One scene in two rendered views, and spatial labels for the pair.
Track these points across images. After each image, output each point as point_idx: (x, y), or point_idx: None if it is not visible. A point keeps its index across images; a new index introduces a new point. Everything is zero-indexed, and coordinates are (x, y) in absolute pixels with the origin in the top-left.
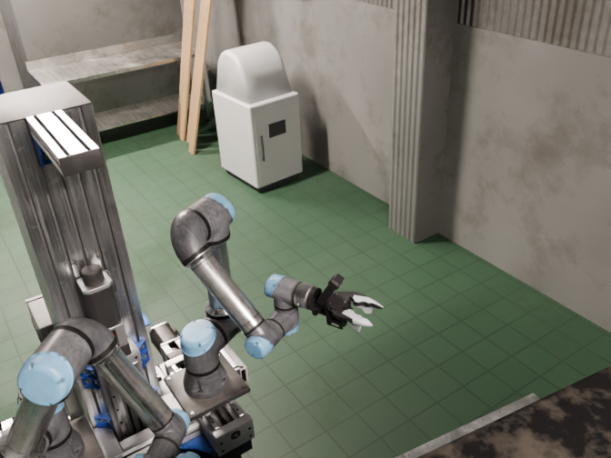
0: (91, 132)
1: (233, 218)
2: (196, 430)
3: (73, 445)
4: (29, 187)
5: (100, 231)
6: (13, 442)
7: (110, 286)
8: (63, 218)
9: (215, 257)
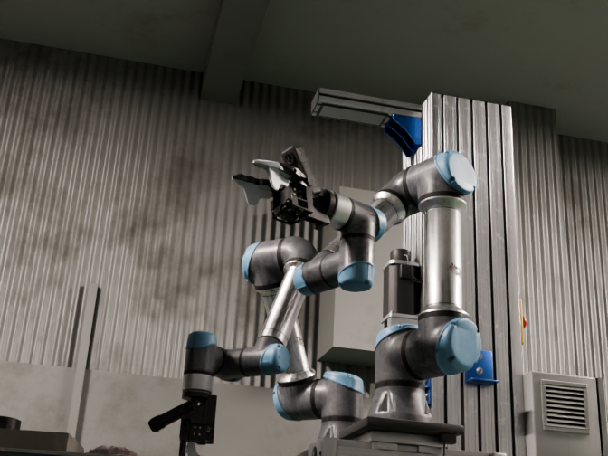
0: (429, 118)
1: (440, 172)
2: None
3: (331, 434)
4: None
5: (423, 218)
6: None
7: (394, 266)
8: None
9: (384, 203)
